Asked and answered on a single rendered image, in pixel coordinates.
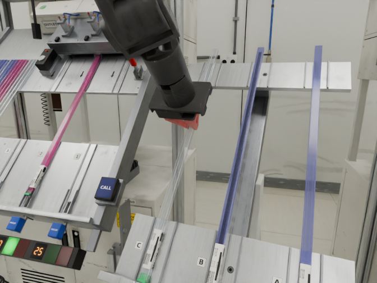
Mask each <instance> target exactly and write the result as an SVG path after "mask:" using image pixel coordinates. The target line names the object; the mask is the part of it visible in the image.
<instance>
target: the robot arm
mask: <svg viewBox="0 0 377 283"><path fill-rule="evenodd" d="M94 1H95V3H96V5H97V7H98V9H99V11H100V13H101V15H102V17H103V20H101V21H100V27H101V30H102V32H103V34H104V36H105V37H106V39H107V41H109V43H110V44H111V46H112V47H113V48H114V49H115V51H116V52H119V51H121V52H122V53H123V55H124V56H125V57H126V58H127V60H129V59H132V58H134V57H136V56H139V55H141V57H142V59H143V61H144V63H145V65H146V67H147V68H148V70H149V72H150V74H151V76H152V78H153V80H154V82H155V84H156V86H157V87H156V89H155V92H154V94H153V96H152V99H151V101H150V103H149V109H150V110H151V112H152V113H153V112H154V111H155V112H156V114H157V115H158V117H159V118H164V119H165V120H166V121H169V122H171V123H174V124H176V125H180V126H182V127H184V128H187V126H188V125H189V126H191V127H192V128H193V129H194V130H197V128H198V125H199V114H201V116H204V115H205V112H206V109H207V107H206V104H207V101H208V98H209V96H210V95H211V93H212V90H213V88H212V84H211V82H204V81H192V80H191V76H190V73H189V71H188V68H187V65H186V62H185V59H184V57H183V54H182V51H181V47H180V39H179V37H180V32H179V29H178V24H177V20H176V18H175V16H174V14H173V12H172V10H171V8H170V6H169V4H168V2H167V0H94ZM183 120H184V121H183Z"/></svg>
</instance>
